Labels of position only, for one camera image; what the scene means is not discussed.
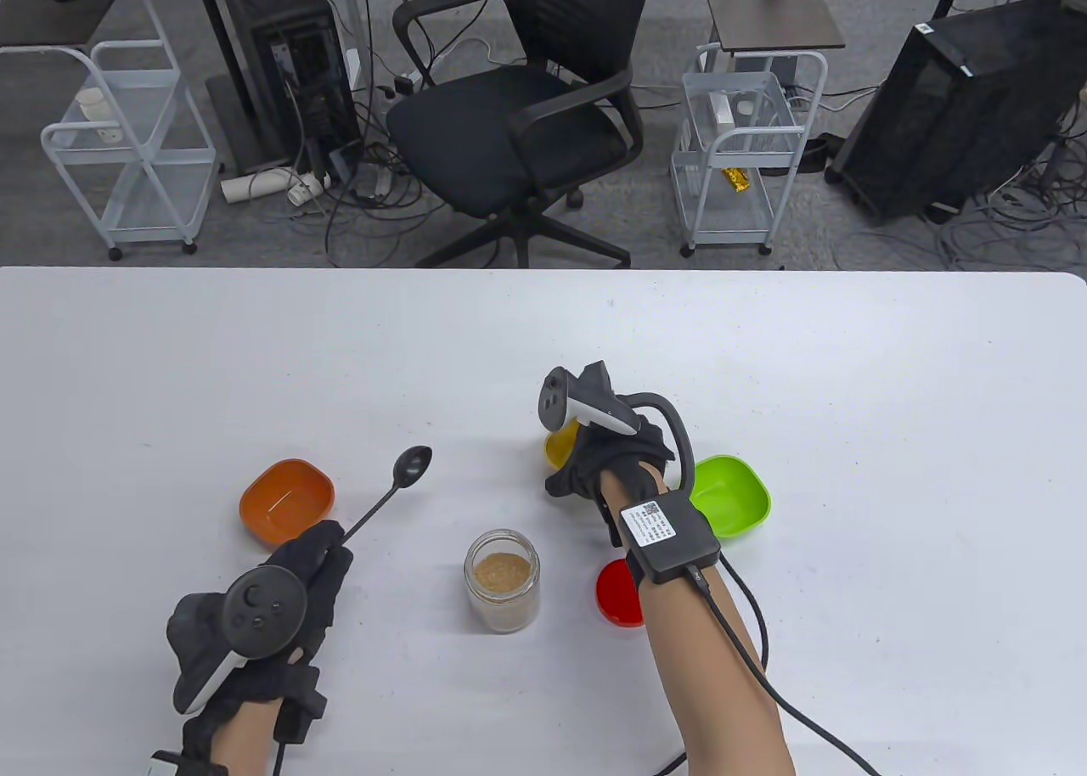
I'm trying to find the person's left hand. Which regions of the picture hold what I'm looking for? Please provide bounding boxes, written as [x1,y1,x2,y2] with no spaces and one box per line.
[166,520,355,762]

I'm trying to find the person's right hand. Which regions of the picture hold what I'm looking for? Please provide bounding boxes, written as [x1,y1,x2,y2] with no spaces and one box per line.
[543,415,673,549]

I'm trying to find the yellow plastic dish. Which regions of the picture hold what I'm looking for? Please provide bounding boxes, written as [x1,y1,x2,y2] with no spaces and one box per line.
[545,424,583,471]

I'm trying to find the orange plastic dish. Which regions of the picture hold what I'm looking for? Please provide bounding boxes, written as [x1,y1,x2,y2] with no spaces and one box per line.
[239,459,335,552]

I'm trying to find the green plastic dish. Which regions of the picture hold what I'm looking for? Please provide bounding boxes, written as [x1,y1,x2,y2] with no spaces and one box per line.
[686,456,772,545]

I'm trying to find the red jar lid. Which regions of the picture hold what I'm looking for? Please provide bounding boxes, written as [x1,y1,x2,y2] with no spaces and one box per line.
[596,560,646,633]

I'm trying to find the black long-handled spoon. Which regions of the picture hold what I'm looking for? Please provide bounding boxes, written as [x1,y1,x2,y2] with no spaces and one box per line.
[340,445,434,548]

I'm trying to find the brown sugar granules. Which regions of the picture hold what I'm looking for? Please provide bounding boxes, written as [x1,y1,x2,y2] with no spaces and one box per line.
[470,554,538,633]

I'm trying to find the clear glass jar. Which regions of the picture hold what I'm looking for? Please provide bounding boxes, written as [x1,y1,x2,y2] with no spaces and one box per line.
[464,530,541,635]

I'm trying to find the person's right forearm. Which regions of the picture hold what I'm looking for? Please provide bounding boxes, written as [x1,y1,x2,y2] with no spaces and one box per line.
[599,462,799,776]

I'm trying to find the person's left forearm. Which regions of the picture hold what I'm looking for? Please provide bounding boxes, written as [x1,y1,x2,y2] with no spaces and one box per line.
[208,695,281,776]

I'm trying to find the black grey tracking controller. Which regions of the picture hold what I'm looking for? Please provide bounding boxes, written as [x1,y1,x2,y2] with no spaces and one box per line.
[537,362,693,490]
[166,565,308,716]

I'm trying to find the black office chair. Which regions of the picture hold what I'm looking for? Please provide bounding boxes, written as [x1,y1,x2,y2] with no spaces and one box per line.
[386,0,662,269]

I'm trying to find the white rolled tube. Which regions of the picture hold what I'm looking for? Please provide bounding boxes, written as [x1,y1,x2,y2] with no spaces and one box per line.
[221,168,295,206]

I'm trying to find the brown wooden side table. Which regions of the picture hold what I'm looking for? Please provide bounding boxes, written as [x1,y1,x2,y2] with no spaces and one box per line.
[698,0,847,89]

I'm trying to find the black computer tower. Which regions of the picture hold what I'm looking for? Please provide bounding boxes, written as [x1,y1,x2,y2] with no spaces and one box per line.
[826,0,1087,223]
[189,0,364,176]

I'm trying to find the dark desk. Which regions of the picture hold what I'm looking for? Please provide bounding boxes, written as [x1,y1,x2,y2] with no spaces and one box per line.
[0,0,141,51]

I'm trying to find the white wire utility cart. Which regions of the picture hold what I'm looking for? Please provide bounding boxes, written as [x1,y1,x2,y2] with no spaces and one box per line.
[671,43,829,258]
[41,0,218,261]

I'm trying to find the tangle of floor cables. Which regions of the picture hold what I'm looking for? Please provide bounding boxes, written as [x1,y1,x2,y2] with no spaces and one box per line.
[832,88,1087,273]
[289,0,447,269]

